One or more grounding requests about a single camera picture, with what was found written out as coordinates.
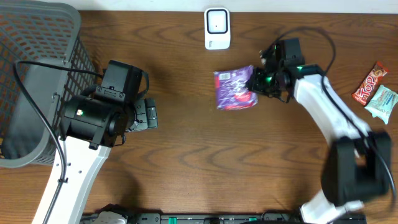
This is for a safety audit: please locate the red purple snack packet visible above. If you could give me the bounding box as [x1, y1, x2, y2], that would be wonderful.
[213, 65, 258, 110]

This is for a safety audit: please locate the orange brown snack bar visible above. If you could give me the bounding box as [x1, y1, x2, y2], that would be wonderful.
[351, 61, 389, 105]

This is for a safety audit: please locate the light teal wipes packet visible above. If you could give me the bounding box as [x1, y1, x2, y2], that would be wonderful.
[364, 85, 397, 124]

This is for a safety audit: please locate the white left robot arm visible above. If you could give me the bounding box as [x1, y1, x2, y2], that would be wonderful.
[33, 95, 158, 223]

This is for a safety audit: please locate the white barcode scanner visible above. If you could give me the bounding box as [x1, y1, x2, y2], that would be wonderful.
[204, 7, 231, 50]

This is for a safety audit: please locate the grey plastic mesh basket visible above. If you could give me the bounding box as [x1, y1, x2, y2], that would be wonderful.
[1, 1, 96, 168]

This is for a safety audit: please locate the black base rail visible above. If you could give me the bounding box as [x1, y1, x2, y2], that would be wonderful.
[80, 212, 368, 224]

